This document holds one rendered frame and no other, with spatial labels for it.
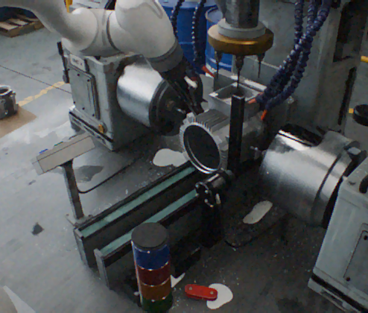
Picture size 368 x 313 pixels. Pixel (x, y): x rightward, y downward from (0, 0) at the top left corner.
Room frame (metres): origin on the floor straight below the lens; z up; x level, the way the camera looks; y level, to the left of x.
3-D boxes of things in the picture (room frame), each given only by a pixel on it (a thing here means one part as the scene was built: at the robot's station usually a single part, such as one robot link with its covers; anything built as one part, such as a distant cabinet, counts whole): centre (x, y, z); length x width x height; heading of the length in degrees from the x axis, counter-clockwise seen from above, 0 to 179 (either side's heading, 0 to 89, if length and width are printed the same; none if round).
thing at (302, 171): (0.78, -0.35, 1.04); 0.41 x 0.25 x 0.25; 44
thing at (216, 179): (0.88, -0.22, 0.92); 0.45 x 0.13 x 0.24; 134
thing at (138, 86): (1.27, 0.14, 1.04); 0.37 x 0.25 x 0.25; 44
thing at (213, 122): (1.02, -0.11, 1.01); 0.20 x 0.19 x 0.19; 134
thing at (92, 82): (1.45, 0.30, 0.99); 0.35 x 0.31 x 0.37; 44
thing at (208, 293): (0.60, -0.03, 0.81); 0.09 x 0.03 x 0.02; 76
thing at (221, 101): (1.04, -0.13, 1.11); 0.12 x 0.11 x 0.07; 134
